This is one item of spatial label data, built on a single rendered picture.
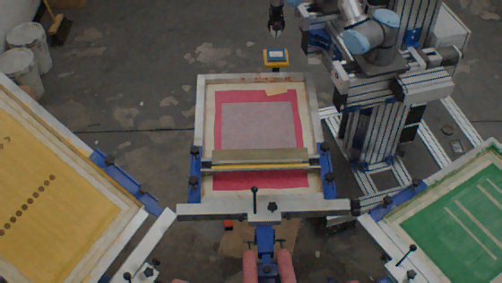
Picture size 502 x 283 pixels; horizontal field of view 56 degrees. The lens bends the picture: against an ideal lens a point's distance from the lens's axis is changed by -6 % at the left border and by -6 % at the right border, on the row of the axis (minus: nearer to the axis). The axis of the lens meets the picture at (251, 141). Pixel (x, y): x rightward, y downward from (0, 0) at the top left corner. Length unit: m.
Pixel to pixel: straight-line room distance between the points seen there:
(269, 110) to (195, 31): 2.22
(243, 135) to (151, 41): 2.32
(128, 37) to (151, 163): 1.49
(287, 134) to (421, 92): 0.64
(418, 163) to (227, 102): 1.42
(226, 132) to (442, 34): 1.17
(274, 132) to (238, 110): 0.22
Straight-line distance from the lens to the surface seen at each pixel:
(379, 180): 3.15
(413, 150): 3.36
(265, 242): 1.87
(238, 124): 2.33
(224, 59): 4.17
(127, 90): 4.01
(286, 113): 2.39
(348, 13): 2.07
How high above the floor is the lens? 2.68
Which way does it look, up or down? 49 degrees down
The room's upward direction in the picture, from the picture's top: straight up
